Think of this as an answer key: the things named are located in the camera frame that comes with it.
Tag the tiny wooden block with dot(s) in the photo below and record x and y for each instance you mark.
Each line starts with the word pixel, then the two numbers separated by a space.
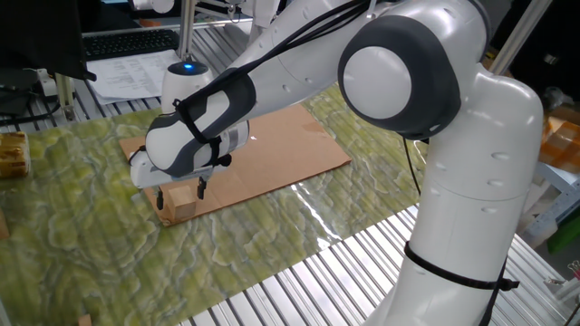
pixel 84 320

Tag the large wooden block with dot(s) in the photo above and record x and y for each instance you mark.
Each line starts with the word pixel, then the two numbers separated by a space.
pixel 182 206

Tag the white power adapter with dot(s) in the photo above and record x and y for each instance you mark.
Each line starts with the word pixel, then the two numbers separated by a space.
pixel 46 83

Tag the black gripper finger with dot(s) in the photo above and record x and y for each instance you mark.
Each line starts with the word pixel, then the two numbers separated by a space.
pixel 201 190
pixel 159 201

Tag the printed white paper sheets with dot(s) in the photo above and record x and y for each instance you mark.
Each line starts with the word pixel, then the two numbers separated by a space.
pixel 131 74

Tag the person in dark clothing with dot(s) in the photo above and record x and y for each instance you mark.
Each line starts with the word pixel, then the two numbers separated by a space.
pixel 544 41

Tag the horizontal aluminium rail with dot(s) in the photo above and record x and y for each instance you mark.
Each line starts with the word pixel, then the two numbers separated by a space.
pixel 113 31

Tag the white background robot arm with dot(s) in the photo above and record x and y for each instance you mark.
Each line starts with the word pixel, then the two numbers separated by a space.
pixel 151 4

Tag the brown wooden block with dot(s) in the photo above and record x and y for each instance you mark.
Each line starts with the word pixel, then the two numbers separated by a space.
pixel 2 228

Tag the white blue metal shelf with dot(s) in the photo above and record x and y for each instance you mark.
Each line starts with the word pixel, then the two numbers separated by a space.
pixel 557 199

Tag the brown cardboard sheet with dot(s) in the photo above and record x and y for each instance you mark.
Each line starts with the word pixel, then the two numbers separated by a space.
pixel 281 154

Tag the yellow brown carton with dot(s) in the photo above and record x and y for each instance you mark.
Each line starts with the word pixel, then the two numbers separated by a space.
pixel 13 156

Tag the tall aluminium post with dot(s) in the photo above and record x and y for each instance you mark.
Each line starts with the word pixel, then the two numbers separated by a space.
pixel 186 27

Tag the black keyboard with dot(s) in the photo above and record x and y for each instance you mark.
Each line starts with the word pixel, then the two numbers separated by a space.
pixel 131 43

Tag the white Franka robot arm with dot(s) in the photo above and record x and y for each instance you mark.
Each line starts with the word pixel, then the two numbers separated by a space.
pixel 476 181

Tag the small orange object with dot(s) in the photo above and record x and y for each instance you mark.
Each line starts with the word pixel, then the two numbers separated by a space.
pixel 149 22

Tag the diagonal aluminium profile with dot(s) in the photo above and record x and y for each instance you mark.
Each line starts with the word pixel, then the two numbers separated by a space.
pixel 521 36

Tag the short aluminium post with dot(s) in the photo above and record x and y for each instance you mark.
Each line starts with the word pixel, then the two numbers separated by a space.
pixel 65 97

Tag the black monitor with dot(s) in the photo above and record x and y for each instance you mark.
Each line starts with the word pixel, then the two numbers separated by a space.
pixel 41 36

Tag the orange checked box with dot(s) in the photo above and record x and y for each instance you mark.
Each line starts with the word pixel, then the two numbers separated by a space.
pixel 562 140

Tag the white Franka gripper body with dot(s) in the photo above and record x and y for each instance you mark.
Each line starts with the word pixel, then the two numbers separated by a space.
pixel 142 174

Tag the green marble pattern mat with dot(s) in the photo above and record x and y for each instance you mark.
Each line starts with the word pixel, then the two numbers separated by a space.
pixel 113 271

